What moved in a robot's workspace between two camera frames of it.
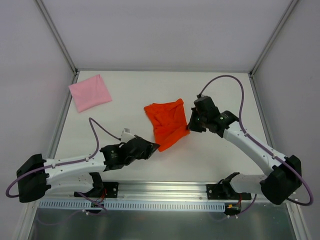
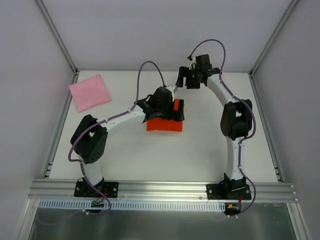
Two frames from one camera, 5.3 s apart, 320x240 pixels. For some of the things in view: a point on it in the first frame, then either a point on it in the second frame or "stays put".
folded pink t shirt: (89, 92) stays put
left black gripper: (141, 149) to (176, 115)
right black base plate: (225, 191) stays put
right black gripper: (198, 119) to (181, 76)
